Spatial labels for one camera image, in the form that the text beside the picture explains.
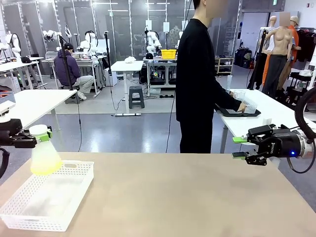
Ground black plastic tray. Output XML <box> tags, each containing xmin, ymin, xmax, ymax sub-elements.
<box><xmin>214</xmin><ymin>103</ymin><xmax>262</xmax><ymax>118</ymax></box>

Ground black light stand pole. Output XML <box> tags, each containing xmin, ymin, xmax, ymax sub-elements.
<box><xmin>103</xmin><ymin>31</ymin><xmax>113</xmax><ymax>87</ymax></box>

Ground clothes rack with dark garments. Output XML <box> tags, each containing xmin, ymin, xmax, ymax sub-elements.
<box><xmin>295</xmin><ymin>27</ymin><xmax>316</xmax><ymax>64</ymax></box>

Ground yellow plastic crate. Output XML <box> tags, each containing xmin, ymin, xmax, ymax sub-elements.
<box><xmin>160</xmin><ymin>48</ymin><xmax>177</xmax><ymax>60</ymax></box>

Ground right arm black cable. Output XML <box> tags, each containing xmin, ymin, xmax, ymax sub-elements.
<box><xmin>286</xmin><ymin>86</ymin><xmax>316</xmax><ymax>173</ymax></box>

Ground metal workbench with robot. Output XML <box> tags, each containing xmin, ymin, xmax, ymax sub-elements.
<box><xmin>74</xmin><ymin>51</ymin><xmax>106</xmax><ymax>98</ymax></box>

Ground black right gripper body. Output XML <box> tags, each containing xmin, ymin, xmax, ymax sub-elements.
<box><xmin>268</xmin><ymin>130</ymin><xmax>303</xmax><ymax>158</ymax></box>

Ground grey plastic stool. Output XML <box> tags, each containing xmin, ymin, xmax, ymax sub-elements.
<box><xmin>128</xmin><ymin>85</ymin><xmax>146</xmax><ymax>110</ymax></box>

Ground white table with grey box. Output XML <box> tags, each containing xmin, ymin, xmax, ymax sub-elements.
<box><xmin>0</xmin><ymin>89</ymin><xmax>78</xmax><ymax>139</ymax></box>

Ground white background desk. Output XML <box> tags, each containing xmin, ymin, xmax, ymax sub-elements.
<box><xmin>0</xmin><ymin>60</ymin><xmax>47</xmax><ymax>91</ymax></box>

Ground metal workbench with crate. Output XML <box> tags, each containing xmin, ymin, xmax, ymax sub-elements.
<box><xmin>143</xmin><ymin>57</ymin><xmax>177</xmax><ymax>97</ymax></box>

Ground black camera tripod stand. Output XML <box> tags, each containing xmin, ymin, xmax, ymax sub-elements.
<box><xmin>58</xmin><ymin>33</ymin><xmax>75</xmax><ymax>91</ymax></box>

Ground large white side table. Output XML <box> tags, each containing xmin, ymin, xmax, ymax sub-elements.
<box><xmin>216</xmin><ymin>88</ymin><xmax>316</xmax><ymax>154</ymax></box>

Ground mannequin in orange jacket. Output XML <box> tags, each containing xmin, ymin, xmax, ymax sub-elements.
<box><xmin>287</xmin><ymin>15</ymin><xmax>302</xmax><ymax>62</ymax></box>

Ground person's right forearm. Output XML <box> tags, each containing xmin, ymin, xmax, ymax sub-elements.
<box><xmin>214</xmin><ymin>83</ymin><xmax>244</xmax><ymax>112</ymax></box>

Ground grey storage box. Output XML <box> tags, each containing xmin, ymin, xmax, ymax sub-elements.
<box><xmin>0</xmin><ymin>91</ymin><xmax>16</xmax><ymax>104</ymax></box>

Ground black tripod beside mannequins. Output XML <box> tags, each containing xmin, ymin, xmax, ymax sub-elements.
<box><xmin>248</xmin><ymin>28</ymin><xmax>269</xmax><ymax>91</ymax></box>

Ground person in black sweater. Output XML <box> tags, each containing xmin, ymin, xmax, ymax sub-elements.
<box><xmin>175</xmin><ymin>0</ymin><xmax>244</xmax><ymax>154</ymax></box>

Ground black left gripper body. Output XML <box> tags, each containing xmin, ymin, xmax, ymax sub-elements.
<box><xmin>0</xmin><ymin>118</ymin><xmax>23</xmax><ymax>146</ymax></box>

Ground wooden shoe rack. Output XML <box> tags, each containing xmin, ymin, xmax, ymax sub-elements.
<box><xmin>214</xmin><ymin>57</ymin><xmax>235</xmax><ymax>75</ymax></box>

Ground black bags pile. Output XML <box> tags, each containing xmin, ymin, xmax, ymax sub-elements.
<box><xmin>234</xmin><ymin>48</ymin><xmax>252</xmax><ymax>69</ymax></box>

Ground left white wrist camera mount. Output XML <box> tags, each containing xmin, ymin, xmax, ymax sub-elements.
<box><xmin>0</xmin><ymin>100</ymin><xmax>16</xmax><ymax>123</ymax></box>

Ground person in purple hoodie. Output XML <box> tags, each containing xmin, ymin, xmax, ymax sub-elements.
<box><xmin>53</xmin><ymin>42</ymin><xmax>95</xmax><ymax>101</ymax></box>

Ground white mannequin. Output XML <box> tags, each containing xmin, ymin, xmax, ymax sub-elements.
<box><xmin>264</xmin><ymin>16</ymin><xmax>277</xmax><ymax>55</ymax></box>

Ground white standing desk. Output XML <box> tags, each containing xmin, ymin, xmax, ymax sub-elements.
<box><xmin>110</xmin><ymin>60</ymin><xmax>144</xmax><ymax>117</ymax></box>

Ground translucent plastic conical flask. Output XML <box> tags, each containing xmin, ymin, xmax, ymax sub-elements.
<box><xmin>30</xmin><ymin>134</ymin><xmax>63</xmax><ymax>176</ymax></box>

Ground tan mannequin dark trousers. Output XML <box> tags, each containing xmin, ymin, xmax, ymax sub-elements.
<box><xmin>262</xmin><ymin>12</ymin><xmax>296</xmax><ymax>97</ymax></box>

